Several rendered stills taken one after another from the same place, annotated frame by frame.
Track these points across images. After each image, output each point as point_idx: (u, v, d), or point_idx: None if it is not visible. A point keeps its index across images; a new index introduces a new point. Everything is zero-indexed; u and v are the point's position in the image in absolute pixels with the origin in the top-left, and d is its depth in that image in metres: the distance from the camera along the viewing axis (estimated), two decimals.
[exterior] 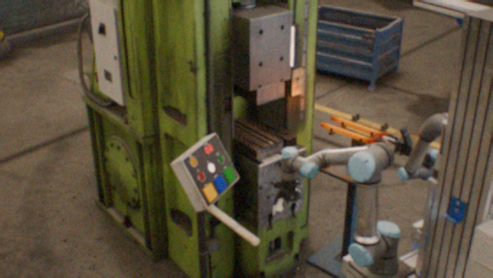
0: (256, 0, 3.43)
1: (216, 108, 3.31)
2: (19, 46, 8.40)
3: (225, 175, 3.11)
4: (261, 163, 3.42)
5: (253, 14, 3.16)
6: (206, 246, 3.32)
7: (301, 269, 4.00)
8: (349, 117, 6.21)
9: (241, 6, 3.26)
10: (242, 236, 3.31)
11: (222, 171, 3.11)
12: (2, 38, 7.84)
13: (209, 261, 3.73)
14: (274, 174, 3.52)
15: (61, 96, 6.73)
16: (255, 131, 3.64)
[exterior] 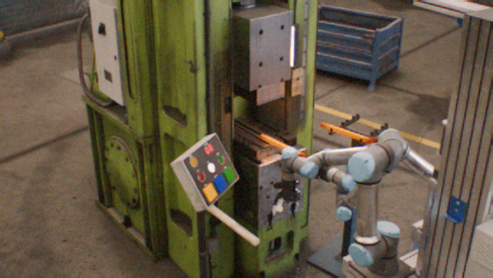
0: (256, 0, 3.43)
1: (216, 108, 3.31)
2: (19, 46, 8.40)
3: (225, 175, 3.11)
4: (261, 163, 3.42)
5: (253, 14, 3.16)
6: (206, 246, 3.32)
7: (301, 269, 4.00)
8: (349, 117, 6.21)
9: (241, 6, 3.26)
10: (242, 236, 3.31)
11: (222, 171, 3.11)
12: (2, 38, 7.84)
13: (209, 261, 3.73)
14: (274, 174, 3.52)
15: (61, 96, 6.73)
16: (255, 131, 3.64)
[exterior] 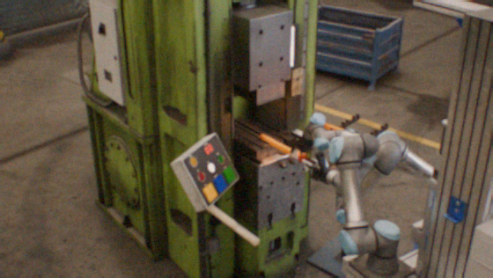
0: (256, 0, 3.43)
1: (216, 108, 3.31)
2: (19, 46, 8.40)
3: (225, 175, 3.11)
4: (261, 163, 3.42)
5: (253, 14, 3.16)
6: (206, 246, 3.32)
7: (301, 269, 4.00)
8: (349, 117, 6.21)
9: (241, 6, 3.26)
10: (242, 236, 3.31)
11: (222, 171, 3.11)
12: (2, 38, 7.84)
13: (209, 261, 3.73)
14: (274, 174, 3.52)
15: (61, 96, 6.73)
16: (255, 131, 3.64)
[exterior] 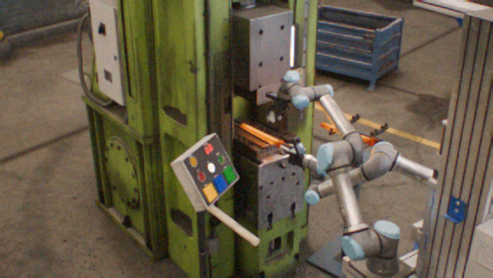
0: (256, 0, 3.43)
1: (216, 108, 3.31)
2: (19, 46, 8.40)
3: (225, 175, 3.11)
4: (261, 163, 3.42)
5: (253, 14, 3.16)
6: (206, 246, 3.32)
7: (301, 269, 4.00)
8: (349, 117, 6.21)
9: (241, 6, 3.26)
10: (242, 236, 3.31)
11: (222, 171, 3.11)
12: (2, 38, 7.84)
13: (209, 261, 3.73)
14: (274, 174, 3.52)
15: (61, 96, 6.73)
16: None
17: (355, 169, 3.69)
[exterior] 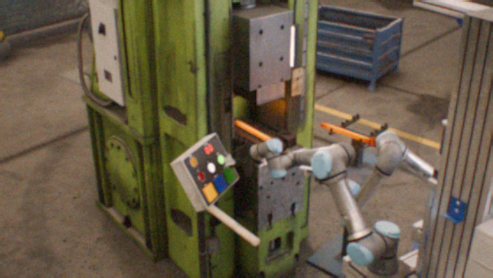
0: (256, 0, 3.43)
1: (216, 108, 3.31)
2: (19, 46, 8.40)
3: (225, 175, 3.11)
4: (261, 163, 3.42)
5: (253, 14, 3.16)
6: (206, 246, 3.32)
7: (301, 269, 4.00)
8: (349, 117, 6.21)
9: (241, 6, 3.26)
10: (242, 236, 3.31)
11: (222, 171, 3.11)
12: (2, 38, 7.84)
13: (209, 261, 3.73)
14: None
15: (61, 96, 6.73)
16: None
17: (355, 169, 3.69)
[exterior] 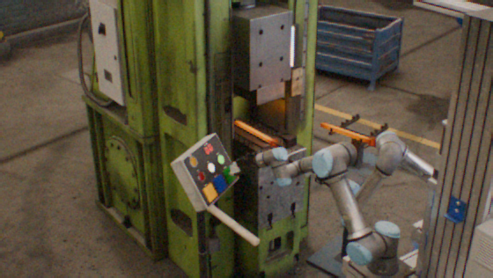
0: (256, 0, 3.43)
1: (216, 108, 3.31)
2: (19, 46, 8.40)
3: (225, 175, 3.11)
4: None
5: (253, 14, 3.16)
6: (206, 246, 3.32)
7: (301, 269, 4.00)
8: (349, 117, 6.21)
9: (241, 6, 3.26)
10: (242, 236, 3.31)
11: (222, 171, 3.11)
12: (2, 38, 7.84)
13: (209, 261, 3.73)
14: (274, 174, 3.52)
15: (61, 96, 6.73)
16: None
17: (355, 169, 3.69)
